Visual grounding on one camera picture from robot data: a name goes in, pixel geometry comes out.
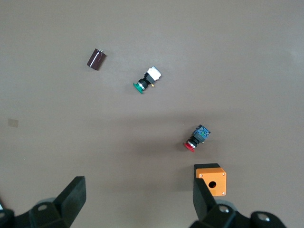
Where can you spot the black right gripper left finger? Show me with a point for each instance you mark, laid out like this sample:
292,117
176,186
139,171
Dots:
69,202

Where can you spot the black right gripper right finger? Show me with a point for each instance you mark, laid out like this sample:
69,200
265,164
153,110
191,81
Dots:
204,204

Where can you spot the small tape patch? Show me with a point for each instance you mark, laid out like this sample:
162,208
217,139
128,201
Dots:
13,123

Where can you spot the dark red cylindrical capacitor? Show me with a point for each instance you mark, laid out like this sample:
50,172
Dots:
95,60

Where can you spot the orange button enclosure box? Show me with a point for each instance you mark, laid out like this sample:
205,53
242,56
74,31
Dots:
219,178

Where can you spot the red push button switch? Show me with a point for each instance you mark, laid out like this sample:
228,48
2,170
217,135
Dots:
200,134

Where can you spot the green push button switch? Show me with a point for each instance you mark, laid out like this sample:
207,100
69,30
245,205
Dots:
152,74

